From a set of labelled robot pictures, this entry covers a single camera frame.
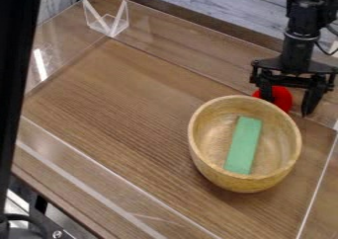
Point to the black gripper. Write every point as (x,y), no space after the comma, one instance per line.
(308,75)

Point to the red plush strawberry toy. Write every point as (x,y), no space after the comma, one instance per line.
(282,100)

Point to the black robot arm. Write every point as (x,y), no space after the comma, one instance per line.
(307,17)

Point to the wooden bowl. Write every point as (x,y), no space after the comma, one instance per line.
(208,137)

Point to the green rectangular block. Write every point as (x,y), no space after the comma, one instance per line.
(244,141)

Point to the clear acrylic table barrier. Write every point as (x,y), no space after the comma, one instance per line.
(101,147)

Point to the clear acrylic corner bracket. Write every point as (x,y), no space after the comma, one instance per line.
(107,24)

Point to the black metal frame bracket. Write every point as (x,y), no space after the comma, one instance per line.
(41,224)

